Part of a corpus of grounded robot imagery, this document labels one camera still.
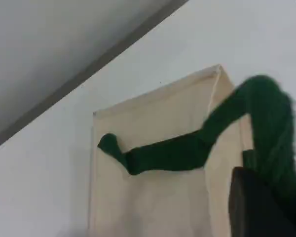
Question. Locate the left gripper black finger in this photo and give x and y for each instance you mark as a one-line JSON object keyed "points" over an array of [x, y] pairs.
{"points": [[261, 212]]}

